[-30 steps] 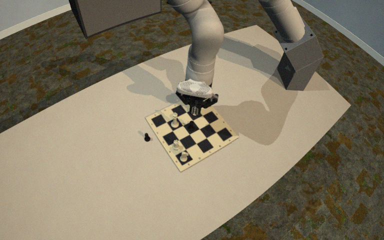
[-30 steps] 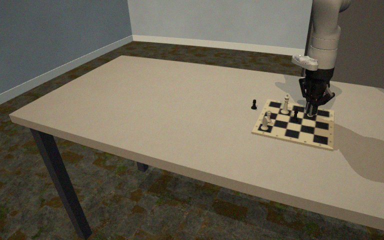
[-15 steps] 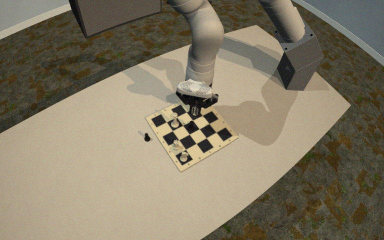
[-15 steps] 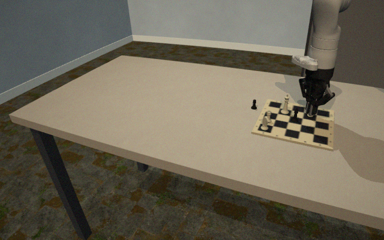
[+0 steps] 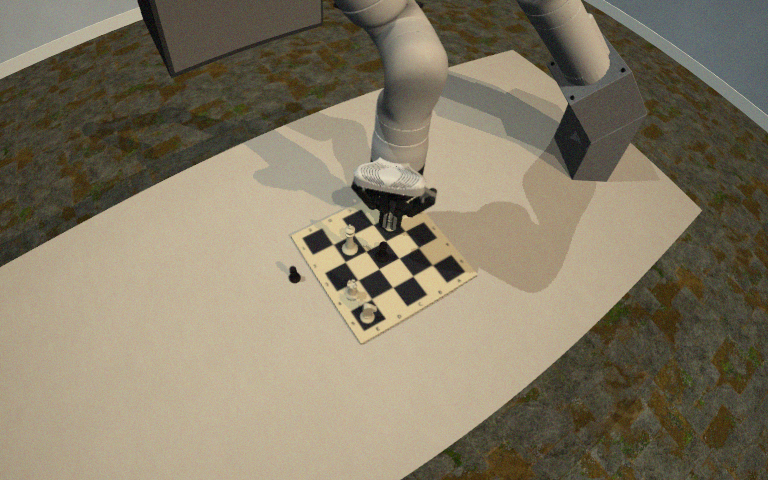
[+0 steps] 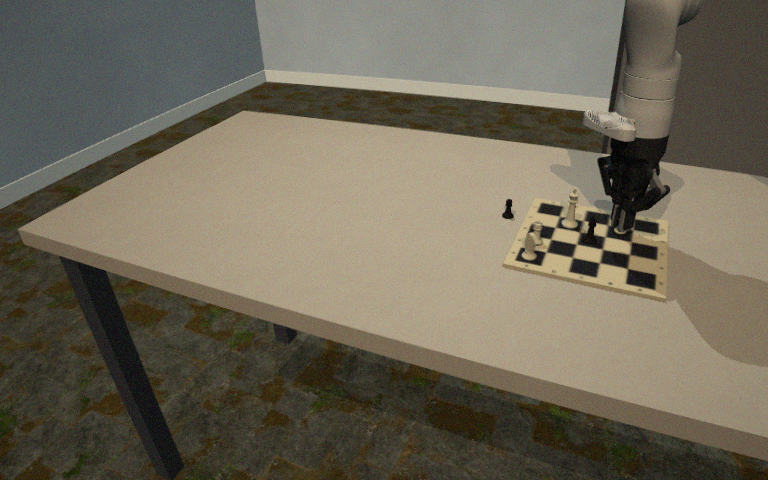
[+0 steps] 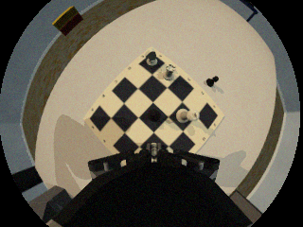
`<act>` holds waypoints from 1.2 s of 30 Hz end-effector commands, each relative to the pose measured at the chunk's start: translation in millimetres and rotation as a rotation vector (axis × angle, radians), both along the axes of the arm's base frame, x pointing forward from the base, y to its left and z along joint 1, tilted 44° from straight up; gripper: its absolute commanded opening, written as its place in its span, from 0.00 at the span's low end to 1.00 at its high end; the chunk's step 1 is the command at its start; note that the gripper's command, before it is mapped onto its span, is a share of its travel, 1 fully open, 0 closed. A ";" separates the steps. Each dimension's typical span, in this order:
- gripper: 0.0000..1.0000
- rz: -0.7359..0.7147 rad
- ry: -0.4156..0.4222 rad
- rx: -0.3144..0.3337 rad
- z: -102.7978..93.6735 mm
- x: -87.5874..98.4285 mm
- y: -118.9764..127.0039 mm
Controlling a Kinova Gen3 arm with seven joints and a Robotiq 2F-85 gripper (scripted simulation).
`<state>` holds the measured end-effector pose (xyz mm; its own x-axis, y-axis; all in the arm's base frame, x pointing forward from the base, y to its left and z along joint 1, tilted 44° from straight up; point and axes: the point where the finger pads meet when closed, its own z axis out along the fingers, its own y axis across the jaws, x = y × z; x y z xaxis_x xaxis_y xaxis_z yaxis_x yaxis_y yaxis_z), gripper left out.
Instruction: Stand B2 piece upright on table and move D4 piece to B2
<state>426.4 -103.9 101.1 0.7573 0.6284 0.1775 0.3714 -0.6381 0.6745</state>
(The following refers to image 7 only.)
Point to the white knight chess piece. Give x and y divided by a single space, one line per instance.
151 55

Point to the white rook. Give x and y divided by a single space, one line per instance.
168 75

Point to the white pawn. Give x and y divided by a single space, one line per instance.
153 149

